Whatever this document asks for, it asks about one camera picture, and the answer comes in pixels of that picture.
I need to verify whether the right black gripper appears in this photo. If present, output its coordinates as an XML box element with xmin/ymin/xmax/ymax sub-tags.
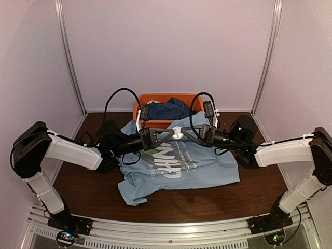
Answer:
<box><xmin>181</xmin><ymin>124</ymin><xmax>244</xmax><ymax>152</ymax></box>

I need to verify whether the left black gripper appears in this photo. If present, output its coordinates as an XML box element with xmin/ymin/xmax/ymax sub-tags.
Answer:
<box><xmin>111</xmin><ymin>127</ymin><xmax>175</xmax><ymax>157</ymax></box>

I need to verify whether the painted round brooch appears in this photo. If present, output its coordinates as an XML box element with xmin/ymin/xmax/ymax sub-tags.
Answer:
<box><xmin>172</xmin><ymin>126</ymin><xmax>184</xmax><ymax>140</ymax></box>

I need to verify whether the light blue printed t-shirt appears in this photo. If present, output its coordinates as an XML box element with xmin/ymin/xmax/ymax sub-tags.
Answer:
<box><xmin>117</xmin><ymin>111</ymin><xmax>242</xmax><ymax>207</ymax></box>

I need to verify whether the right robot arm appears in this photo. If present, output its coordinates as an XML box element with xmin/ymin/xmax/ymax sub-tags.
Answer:
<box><xmin>173</xmin><ymin>115</ymin><xmax>331</xmax><ymax>229</ymax></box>

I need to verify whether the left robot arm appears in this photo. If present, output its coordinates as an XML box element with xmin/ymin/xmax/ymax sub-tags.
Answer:
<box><xmin>10</xmin><ymin>120</ymin><xmax>175</xmax><ymax>230</ymax></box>

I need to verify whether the black open brooch case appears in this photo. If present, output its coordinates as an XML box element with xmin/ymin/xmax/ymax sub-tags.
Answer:
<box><xmin>79</xmin><ymin>131</ymin><xmax>94</xmax><ymax>145</ymax></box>

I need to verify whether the dark blue garment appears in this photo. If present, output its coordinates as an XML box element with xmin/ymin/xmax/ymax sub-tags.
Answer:
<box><xmin>148</xmin><ymin>98</ymin><xmax>189</xmax><ymax>120</ymax></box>

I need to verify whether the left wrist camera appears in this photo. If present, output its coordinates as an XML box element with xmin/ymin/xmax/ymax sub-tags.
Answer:
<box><xmin>136</xmin><ymin>104</ymin><xmax>150</xmax><ymax>131</ymax></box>

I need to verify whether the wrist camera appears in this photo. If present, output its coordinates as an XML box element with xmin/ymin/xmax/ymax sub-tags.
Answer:
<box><xmin>136</xmin><ymin>104</ymin><xmax>150</xmax><ymax>131</ymax></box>
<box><xmin>203</xmin><ymin>101</ymin><xmax>219</xmax><ymax>129</ymax></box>

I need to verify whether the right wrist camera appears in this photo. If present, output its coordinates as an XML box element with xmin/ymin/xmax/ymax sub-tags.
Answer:
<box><xmin>203</xmin><ymin>101</ymin><xmax>219</xmax><ymax>129</ymax></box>

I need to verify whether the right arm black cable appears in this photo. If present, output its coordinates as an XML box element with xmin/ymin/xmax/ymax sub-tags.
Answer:
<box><xmin>188</xmin><ymin>91</ymin><xmax>218</xmax><ymax>130</ymax></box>

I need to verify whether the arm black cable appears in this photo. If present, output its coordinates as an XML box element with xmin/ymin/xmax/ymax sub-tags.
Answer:
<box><xmin>103</xmin><ymin>88</ymin><xmax>142</xmax><ymax>122</ymax></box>
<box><xmin>188</xmin><ymin>91</ymin><xmax>218</xmax><ymax>130</ymax></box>

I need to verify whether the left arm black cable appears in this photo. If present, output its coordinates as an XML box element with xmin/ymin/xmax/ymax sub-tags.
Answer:
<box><xmin>103</xmin><ymin>88</ymin><xmax>142</xmax><ymax>122</ymax></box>

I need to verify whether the aluminium front rail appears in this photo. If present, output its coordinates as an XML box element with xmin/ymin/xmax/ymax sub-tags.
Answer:
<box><xmin>25</xmin><ymin>204</ymin><xmax>320</xmax><ymax>249</ymax></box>

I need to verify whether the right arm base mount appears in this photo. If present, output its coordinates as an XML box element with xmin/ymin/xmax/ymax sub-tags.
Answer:
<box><xmin>247</xmin><ymin>214</ymin><xmax>293</xmax><ymax>234</ymax></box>

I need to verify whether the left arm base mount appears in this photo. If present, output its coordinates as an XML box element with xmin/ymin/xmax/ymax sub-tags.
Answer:
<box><xmin>47</xmin><ymin>210</ymin><xmax>92</xmax><ymax>236</ymax></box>

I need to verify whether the right aluminium corner post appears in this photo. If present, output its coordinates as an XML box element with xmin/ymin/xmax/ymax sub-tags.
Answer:
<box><xmin>251</xmin><ymin>0</ymin><xmax>283</xmax><ymax>115</ymax></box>

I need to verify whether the aluminium corner post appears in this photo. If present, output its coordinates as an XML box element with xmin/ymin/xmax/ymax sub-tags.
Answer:
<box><xmin>251</xmin><ymin>0</ymin><xmax>283</xmax><ymax>115</ymax></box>
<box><xmin>54</xmin><ymin>0</ymin><xmax>87</xmax><ymax>117</ymax></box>

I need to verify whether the left aluminium corner post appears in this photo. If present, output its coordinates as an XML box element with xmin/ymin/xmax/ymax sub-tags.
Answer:
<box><xmin>54</xmin><ymin>0</ymin><xmax>87</xmax><ymax>117</ymax></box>

